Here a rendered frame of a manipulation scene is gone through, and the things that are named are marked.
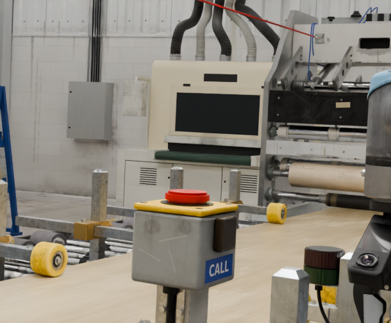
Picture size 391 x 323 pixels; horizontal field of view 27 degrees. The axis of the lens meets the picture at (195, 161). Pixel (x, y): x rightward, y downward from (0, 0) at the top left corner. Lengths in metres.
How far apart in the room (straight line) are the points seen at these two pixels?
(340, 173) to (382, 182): 2.85
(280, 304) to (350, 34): 3.30
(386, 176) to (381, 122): 0.07
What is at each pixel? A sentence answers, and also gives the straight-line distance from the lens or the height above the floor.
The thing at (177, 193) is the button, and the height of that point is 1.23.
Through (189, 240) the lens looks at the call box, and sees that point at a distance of 0.68.
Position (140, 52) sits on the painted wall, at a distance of 11.17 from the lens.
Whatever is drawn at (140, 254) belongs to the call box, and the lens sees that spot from 0.71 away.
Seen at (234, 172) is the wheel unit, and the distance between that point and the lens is 3.28.
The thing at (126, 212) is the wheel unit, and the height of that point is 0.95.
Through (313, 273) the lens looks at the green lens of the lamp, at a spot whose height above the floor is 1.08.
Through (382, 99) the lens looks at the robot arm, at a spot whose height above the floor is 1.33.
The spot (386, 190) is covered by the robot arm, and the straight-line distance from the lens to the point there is 1.04.
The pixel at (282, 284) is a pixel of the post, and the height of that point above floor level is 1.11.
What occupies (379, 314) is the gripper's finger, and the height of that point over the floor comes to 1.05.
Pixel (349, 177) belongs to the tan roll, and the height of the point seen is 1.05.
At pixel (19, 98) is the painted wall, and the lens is 12.14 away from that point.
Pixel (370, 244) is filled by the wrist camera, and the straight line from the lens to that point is 1.03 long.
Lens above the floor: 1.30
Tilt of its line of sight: 3 degrees down
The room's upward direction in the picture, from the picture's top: 3 degrees clockwise
